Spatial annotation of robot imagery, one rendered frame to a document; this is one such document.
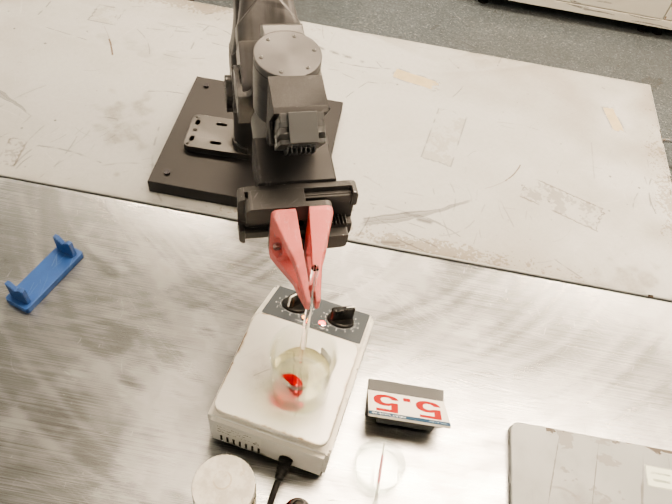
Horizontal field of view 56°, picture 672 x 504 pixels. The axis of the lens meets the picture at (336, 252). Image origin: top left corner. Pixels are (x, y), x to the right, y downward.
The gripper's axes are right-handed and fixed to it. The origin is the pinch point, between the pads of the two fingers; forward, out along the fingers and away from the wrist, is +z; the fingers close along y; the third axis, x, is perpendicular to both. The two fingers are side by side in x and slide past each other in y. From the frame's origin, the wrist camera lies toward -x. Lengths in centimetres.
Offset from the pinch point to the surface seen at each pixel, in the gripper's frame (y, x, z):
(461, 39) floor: 104, 126, -183
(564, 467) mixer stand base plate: 28.5, 23.6, 12.0
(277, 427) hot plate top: -2.8, 16.2, 5.3
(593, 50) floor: 163, 125, -173
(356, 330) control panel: 7.9, 20.4, -5.8
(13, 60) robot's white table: -36, 29, -64
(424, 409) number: 14.2, 22.8, 3.6
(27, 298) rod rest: -29.4, 24.4, -16.5
